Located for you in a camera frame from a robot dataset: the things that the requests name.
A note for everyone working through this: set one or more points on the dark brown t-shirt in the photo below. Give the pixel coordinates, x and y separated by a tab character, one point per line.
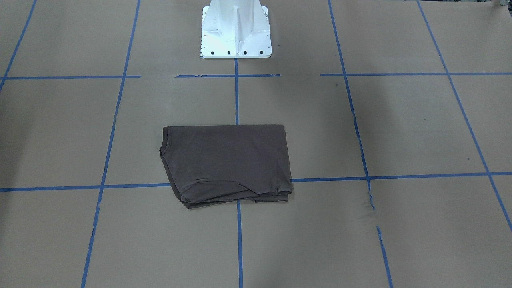
208	165

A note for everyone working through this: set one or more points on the white pedestal column base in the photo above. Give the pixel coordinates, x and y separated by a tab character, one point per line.
235	29

